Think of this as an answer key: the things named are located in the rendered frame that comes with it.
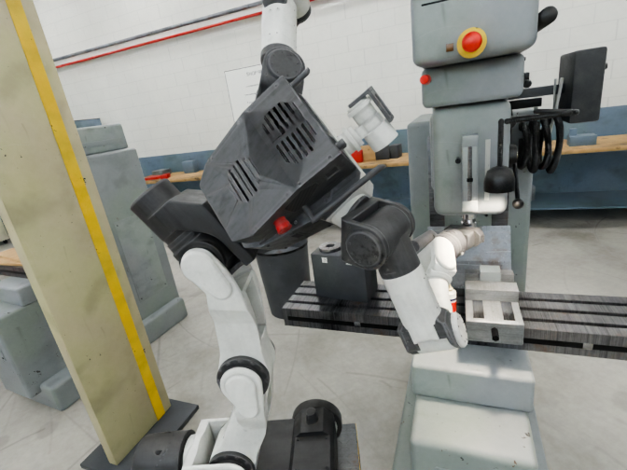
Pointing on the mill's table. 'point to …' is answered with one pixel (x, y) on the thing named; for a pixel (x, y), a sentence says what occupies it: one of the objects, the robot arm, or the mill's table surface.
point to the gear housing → (474, 81)
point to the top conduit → (547, 17)
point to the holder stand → (341, 275)
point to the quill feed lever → (515, 176)
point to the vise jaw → (492, 291)
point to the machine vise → (493, 315)
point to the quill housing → (449, 142)
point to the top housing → (425, 40)
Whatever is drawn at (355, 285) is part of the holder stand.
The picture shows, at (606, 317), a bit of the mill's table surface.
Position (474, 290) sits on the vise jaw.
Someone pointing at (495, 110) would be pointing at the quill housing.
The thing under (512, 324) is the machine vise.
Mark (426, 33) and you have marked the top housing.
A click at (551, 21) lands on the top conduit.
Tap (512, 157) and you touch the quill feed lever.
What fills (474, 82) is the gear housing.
